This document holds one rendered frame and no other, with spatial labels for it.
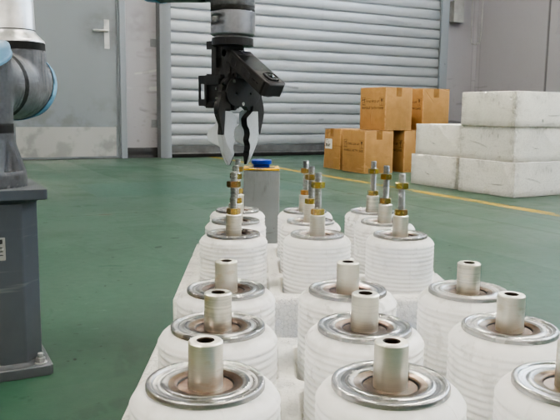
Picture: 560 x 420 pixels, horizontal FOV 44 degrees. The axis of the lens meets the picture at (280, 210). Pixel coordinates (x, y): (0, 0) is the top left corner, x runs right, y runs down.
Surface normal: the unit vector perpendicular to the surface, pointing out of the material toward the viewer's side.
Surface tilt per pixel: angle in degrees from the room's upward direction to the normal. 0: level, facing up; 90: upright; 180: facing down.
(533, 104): 90
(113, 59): 90
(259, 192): 90
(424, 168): 90
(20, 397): 0
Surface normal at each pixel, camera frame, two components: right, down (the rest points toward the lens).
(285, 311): 0.04, 0.14
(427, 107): 0.43, 0.13
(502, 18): -0.89, 0.05
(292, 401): 0.01, -0.99
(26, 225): 0.95, 0.05
